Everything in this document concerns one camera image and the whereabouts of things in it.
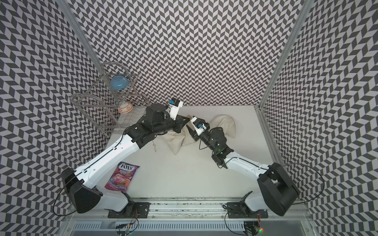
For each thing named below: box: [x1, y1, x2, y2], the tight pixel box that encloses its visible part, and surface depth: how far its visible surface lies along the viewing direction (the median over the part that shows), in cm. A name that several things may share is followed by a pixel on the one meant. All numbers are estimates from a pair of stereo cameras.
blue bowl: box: [110, 75, 130, 90], surface depth 99 cm
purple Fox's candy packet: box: [104, 161, 141, 192], surface depth 82 cm
